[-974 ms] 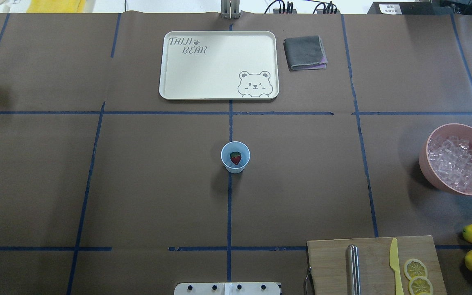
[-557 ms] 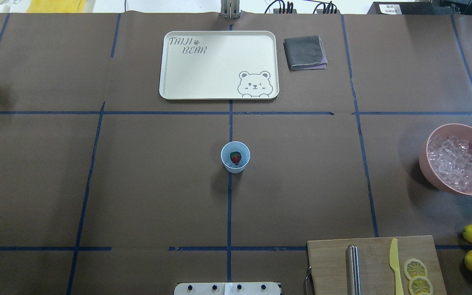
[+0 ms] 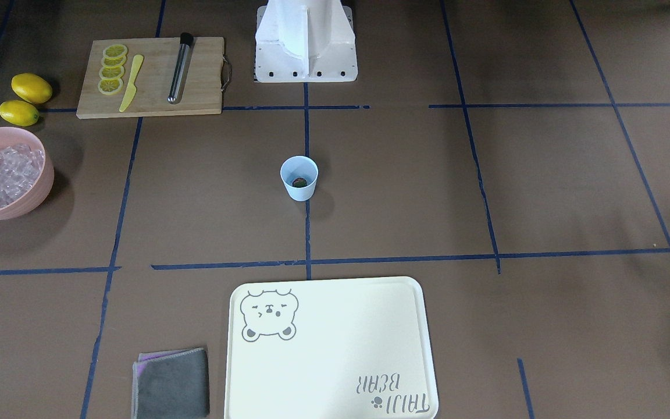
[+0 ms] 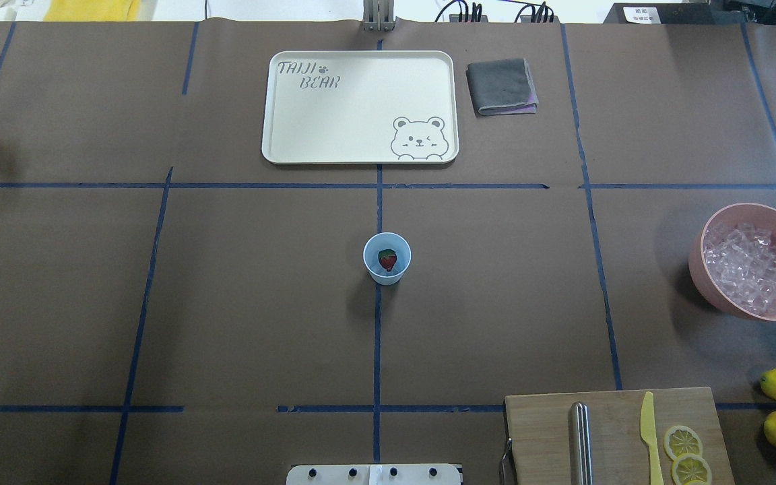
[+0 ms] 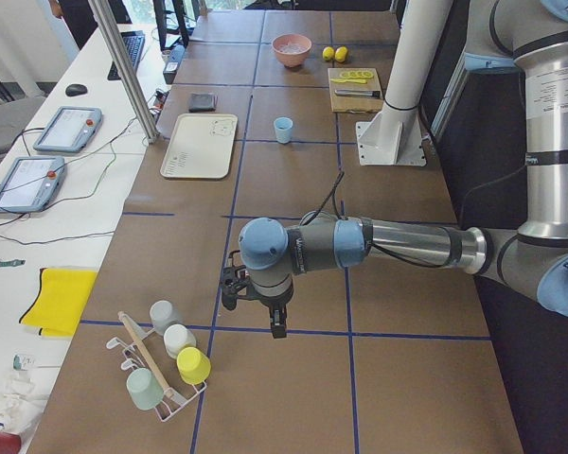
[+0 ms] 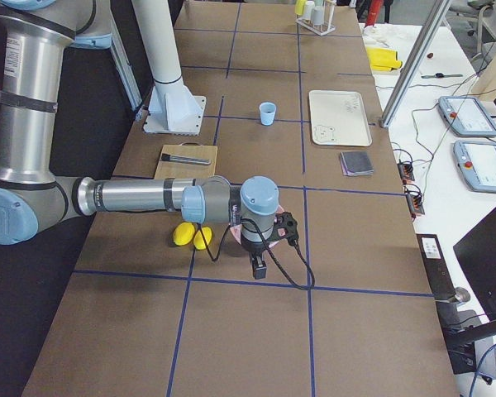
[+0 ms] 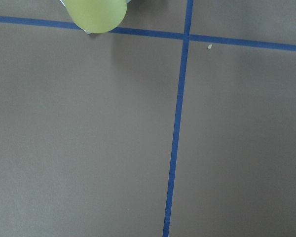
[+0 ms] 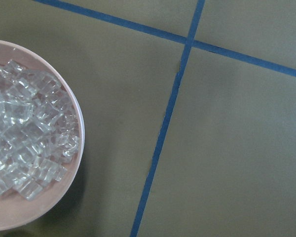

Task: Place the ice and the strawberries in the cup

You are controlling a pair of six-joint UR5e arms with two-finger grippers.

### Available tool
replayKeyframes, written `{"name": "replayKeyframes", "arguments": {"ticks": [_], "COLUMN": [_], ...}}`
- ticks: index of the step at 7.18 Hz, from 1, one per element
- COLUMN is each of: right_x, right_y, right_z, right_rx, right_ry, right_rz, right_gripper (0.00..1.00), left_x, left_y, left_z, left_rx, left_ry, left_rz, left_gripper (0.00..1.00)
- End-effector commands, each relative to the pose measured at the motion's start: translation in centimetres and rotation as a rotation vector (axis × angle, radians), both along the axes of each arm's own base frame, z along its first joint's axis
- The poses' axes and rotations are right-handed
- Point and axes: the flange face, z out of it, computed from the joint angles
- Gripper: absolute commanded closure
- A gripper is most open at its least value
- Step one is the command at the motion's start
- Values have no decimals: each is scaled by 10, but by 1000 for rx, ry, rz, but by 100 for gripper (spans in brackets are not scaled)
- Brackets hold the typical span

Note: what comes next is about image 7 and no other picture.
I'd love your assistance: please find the yellow cup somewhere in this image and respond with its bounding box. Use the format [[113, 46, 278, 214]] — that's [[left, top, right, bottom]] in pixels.
[[63, 0, 128, 34]]

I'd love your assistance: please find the white wire cup rack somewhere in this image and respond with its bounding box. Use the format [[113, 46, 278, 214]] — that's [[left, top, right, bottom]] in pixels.
[[59, 0, 91, 35]]

